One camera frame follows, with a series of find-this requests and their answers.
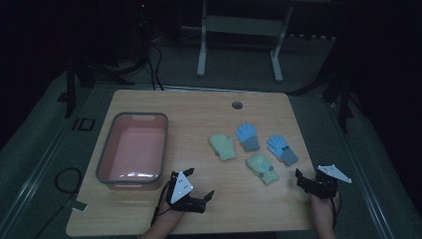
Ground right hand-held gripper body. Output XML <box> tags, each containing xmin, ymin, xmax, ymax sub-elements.
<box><xmin>307</xmin><ymin>164</ymin><xmax>353</xmax><ymax>200</ymax></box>

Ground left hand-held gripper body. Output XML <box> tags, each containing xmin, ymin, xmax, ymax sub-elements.
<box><xmin>165</xmin><ymin>170</ymin><xmax>207</xmax><ymax>214</ymax></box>

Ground blue glove with dark dots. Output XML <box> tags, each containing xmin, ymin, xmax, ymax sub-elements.
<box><xmin>266</xmin><ymin>134</ymin><xmax>300</xmax><ymax>167</ymax></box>

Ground green glove with face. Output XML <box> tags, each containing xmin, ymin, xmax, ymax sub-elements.
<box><xmin>245</xmin><ymin>152</ymin><xmax>281</xmax><ymax>185</ymax></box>

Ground plain green glove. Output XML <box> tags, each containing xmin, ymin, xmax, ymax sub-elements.
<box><xmin>208</xmin><ymin>132</ymin><xmax>238</xmax><ymax>162</ymax></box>

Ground pink basin with grey rim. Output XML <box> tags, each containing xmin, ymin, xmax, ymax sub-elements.
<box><xmin>96</xmin><ymin>112</ymin><xmax>169</xmax><ymax>191</ymax></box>

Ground plain blue glove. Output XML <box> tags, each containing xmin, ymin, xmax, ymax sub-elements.
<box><xmin>235</xmin><ymin>122</ymin><xmax>262</xmax><ymax>152</ymax></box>

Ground person's right hand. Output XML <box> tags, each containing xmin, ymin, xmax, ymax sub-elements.
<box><xmin>309</xmin><ymin>192</ymin><xmax>341</xmax><ymax>222</ymax></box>

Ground person's left hand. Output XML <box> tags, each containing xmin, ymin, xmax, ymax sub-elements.
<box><xmin>157</xmin><ymin>198</ymin><xmax>185</xmax><ymax>223</ymax></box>

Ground grey tape piece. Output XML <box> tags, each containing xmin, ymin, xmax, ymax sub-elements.
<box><xmin>70</xmin><ymin>200</ymin><xmax>89</xmax><ymax>212</ymax></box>

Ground black tripod stand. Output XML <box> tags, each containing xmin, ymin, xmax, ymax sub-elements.
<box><xmin>57</xmin><ymin>49</ymin><xmax>148</xmax><ymax>120</ymax></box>

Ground left hand-held gripper cable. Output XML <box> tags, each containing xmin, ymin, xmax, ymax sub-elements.
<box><xmin>150</xmin><ymin>180</ymin><xmax>173</xmax><ymax>227</ymax></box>

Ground hand-held gripper cable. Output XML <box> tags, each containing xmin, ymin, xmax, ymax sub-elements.
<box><xmin>329</xmin><ymin>188</ymin><xmax>342</xmax><ymax>230</ymax></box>
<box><xmin>150</xmin><ymin>180</ymin><xmax>173</xmax><ymax>227</ymax></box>

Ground right hand-held gripper cable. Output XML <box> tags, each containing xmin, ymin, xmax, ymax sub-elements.
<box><xmin>329</xmin><ymin>188</ymin><xmax>342</xmax><ymax>230</ymax></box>

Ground black hanging cables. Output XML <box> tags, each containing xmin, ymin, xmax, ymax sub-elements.
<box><xmin>145</xmin><ymin>19</ymin><xmax>165</xmax><ymax>92</ymax></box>

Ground black looped floor cable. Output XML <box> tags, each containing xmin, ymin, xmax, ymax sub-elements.
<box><xmin>33</xmin><ymin>167</ymin><xmax>84</xmax><ymax>239</ymax></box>

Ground white metal stand frame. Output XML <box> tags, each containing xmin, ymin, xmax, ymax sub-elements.
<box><xmin>181</xmin><ymin>0</ymin><xmax>296</xmax><ymax>84</ymax></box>

